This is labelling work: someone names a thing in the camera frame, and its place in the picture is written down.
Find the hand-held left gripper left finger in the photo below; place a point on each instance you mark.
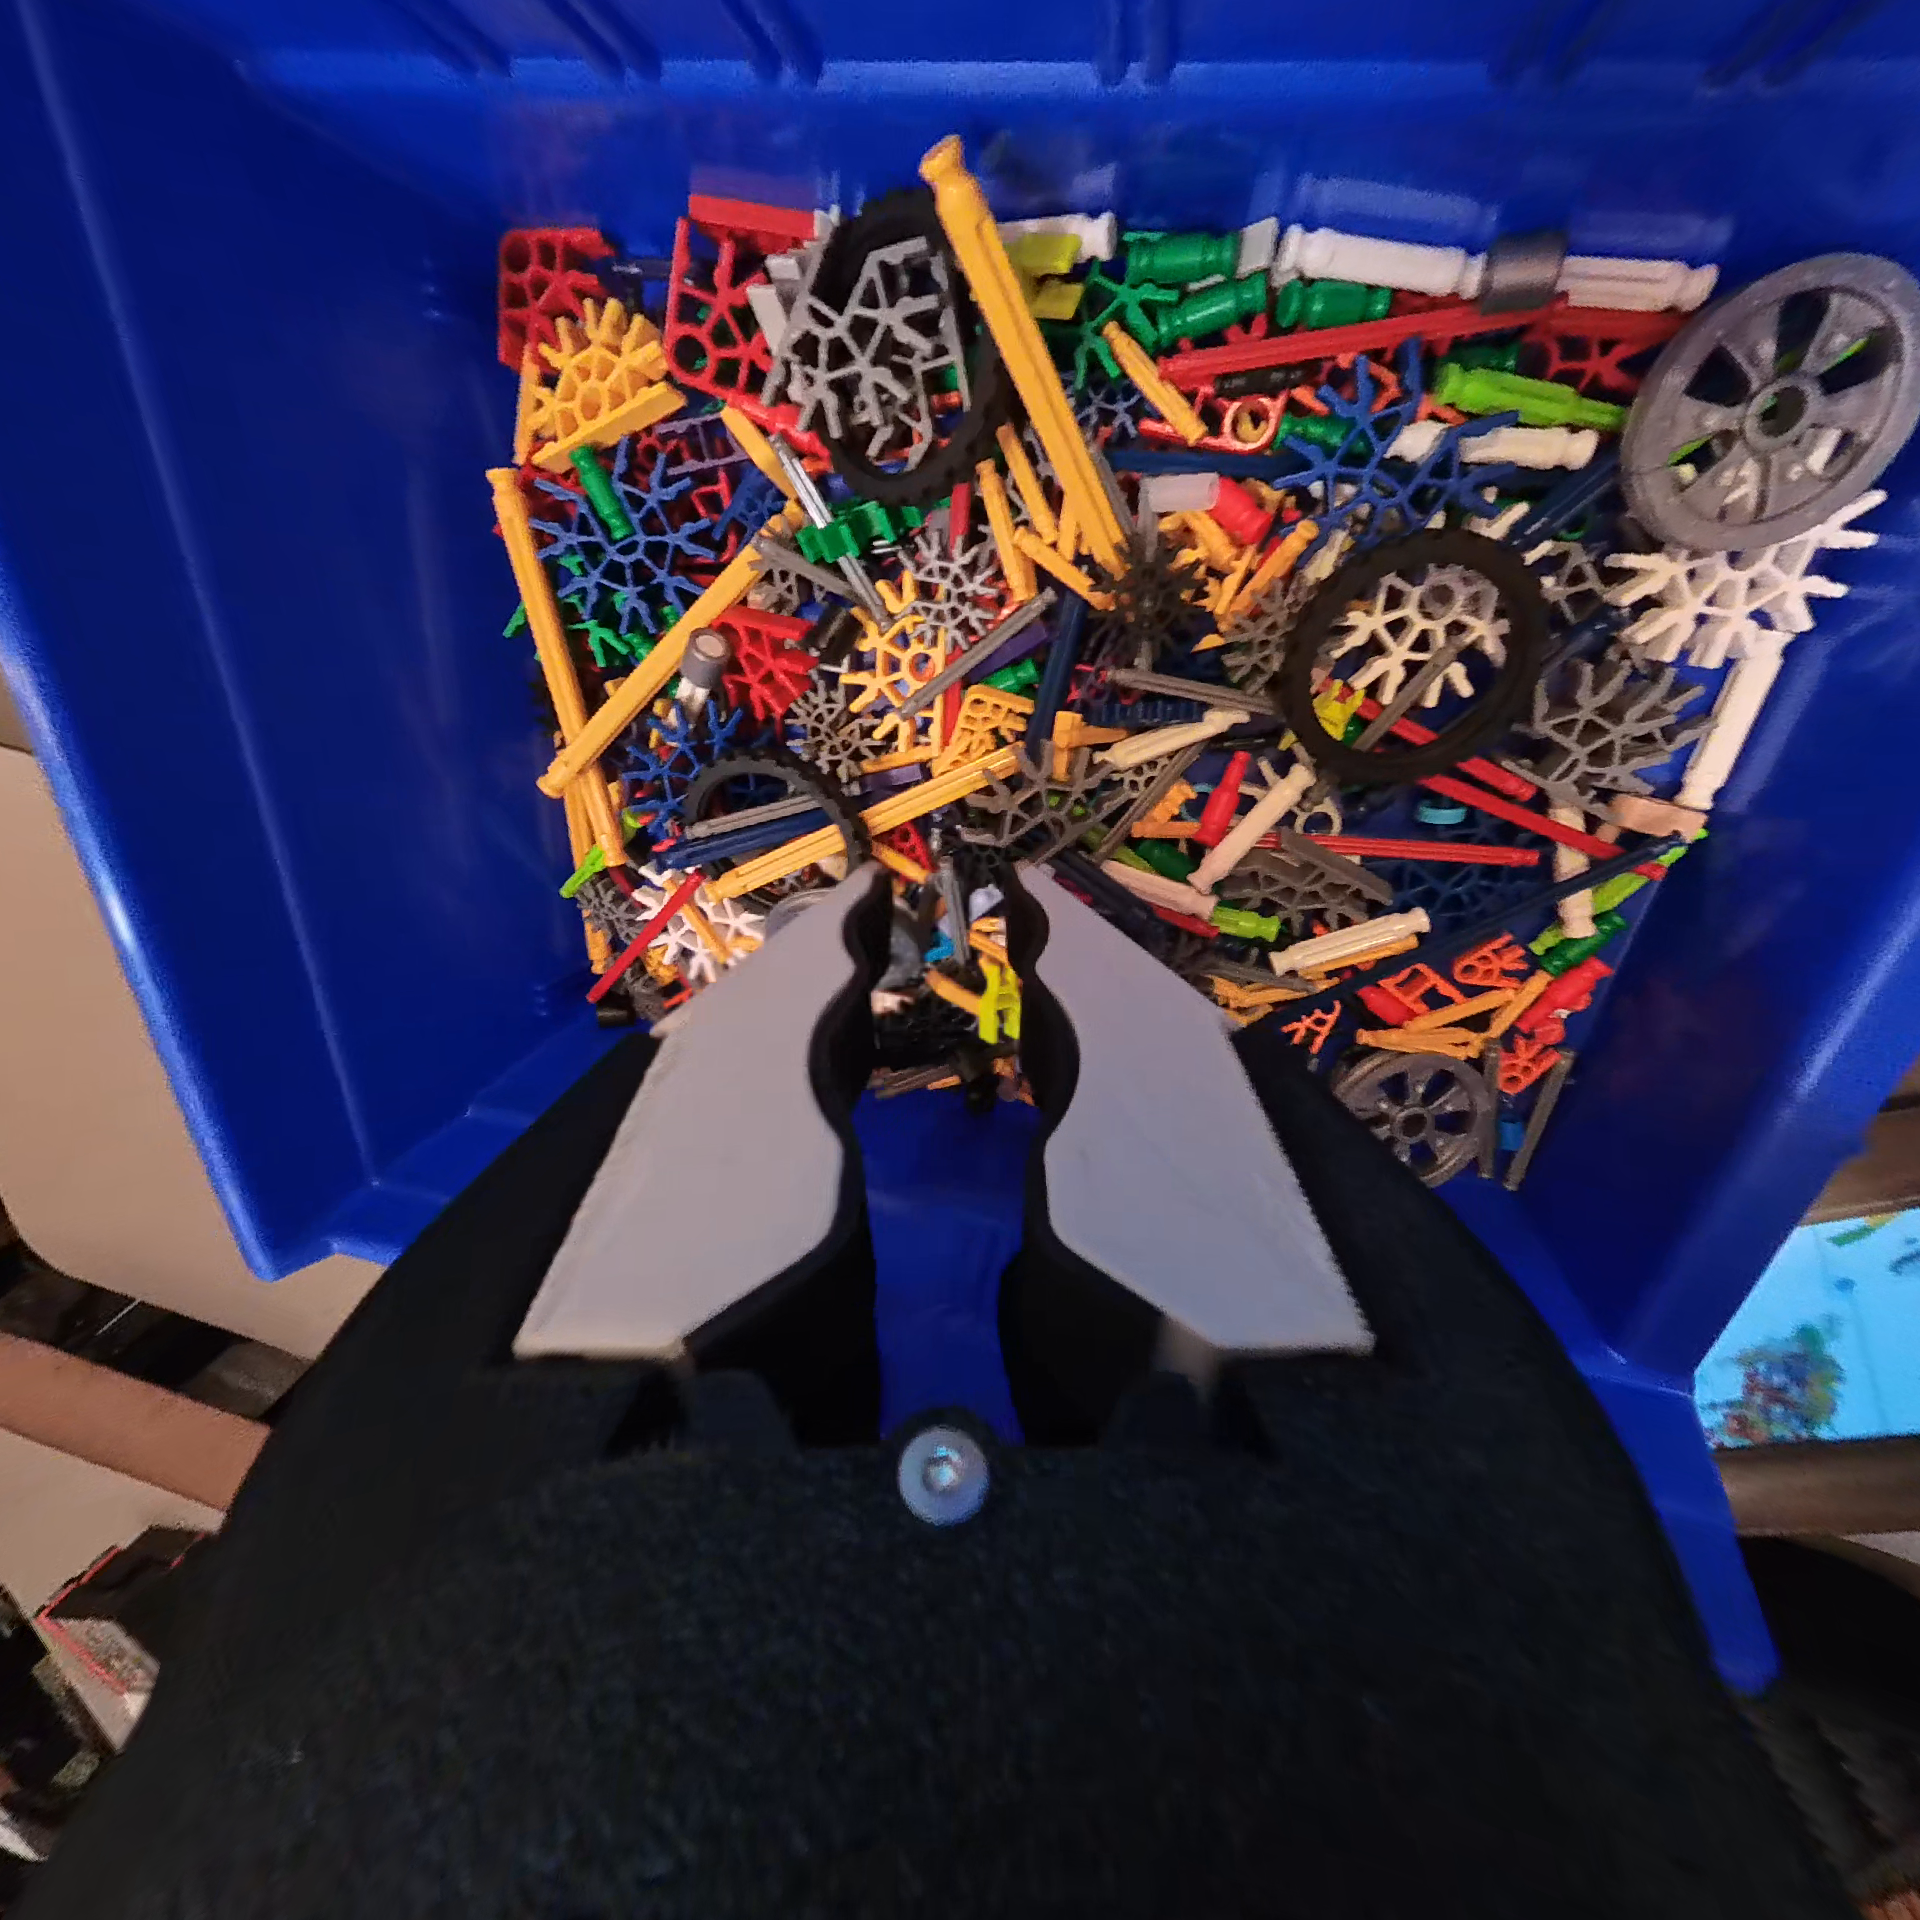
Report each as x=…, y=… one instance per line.
x=704, y=1141

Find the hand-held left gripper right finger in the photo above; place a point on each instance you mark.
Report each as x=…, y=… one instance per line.
x=1170, y=1141

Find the pile of colourful construction pieces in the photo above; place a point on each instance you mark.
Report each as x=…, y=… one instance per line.
x=1049, y=676

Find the blue plastic storage bin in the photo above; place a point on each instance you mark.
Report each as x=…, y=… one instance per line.
x=271, y=451

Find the small grey spoked wheel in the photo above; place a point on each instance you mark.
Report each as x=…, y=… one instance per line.
x=1417, y=1118

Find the small black rubber tyre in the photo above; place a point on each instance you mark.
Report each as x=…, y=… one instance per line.
x=781, y=764

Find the large black rubber tyre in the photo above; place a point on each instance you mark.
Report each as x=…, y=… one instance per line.
x=1302, y=683
x=902, y=484

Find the large grey spoked wheel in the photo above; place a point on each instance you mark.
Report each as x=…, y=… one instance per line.
x=1711, y=347

